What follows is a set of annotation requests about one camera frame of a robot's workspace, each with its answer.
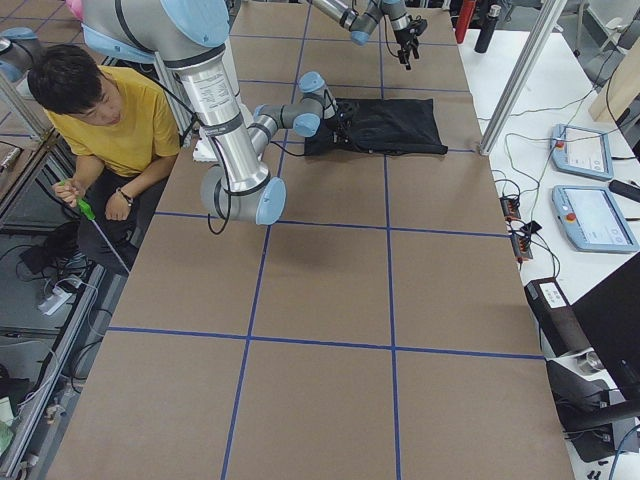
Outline blue teach pendant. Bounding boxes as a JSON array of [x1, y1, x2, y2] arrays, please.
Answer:
[[551, 185, 639, 253], [550, 124, 614, 181]]

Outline person in yellow shirt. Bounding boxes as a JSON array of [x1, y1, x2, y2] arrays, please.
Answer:
[[27, 45, 180, 275]]

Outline near blue teach pendant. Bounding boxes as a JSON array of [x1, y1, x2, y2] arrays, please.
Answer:
[[551, 185, 639, 253]]

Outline black cylinder bottle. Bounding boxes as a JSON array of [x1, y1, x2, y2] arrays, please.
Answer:
[[474, 3, 501, 54]]

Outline red cylinder bottle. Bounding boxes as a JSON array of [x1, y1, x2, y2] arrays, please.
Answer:
[[455, 0, 476, 44]]

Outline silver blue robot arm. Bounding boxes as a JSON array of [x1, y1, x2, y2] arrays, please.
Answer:
[[82, 1, 339, 225], [309, 0, 428, 70]]

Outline black brown box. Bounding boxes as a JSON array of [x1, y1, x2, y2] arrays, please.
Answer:
[[524, 277, 592, 358]]

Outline far blue teach pendant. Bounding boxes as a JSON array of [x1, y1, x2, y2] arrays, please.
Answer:
[[550, 124, 614, 181]]

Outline orange black connector strip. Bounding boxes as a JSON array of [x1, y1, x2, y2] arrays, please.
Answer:
[[499, 196, 533, 264]]

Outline black monitor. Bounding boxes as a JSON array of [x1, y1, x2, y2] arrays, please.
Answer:
[[573, 255, 640, 400]]

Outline aluminium frame post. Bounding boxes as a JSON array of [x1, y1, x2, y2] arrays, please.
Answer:
[[478, 0, 567, 156]]

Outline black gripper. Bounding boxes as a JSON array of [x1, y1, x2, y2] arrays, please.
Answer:
[[327, 98, 359, 143], [392, 17, 428, 69]]

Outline white power strip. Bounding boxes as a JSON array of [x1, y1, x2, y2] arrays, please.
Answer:
[[38, 287, 73, 316]]

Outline black graphic t-shirt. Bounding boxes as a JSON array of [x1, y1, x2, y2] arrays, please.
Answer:
[[304, 99, 448, 156]]

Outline green handled tool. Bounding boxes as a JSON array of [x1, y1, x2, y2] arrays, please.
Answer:
[[75, 196, 130, 275]]

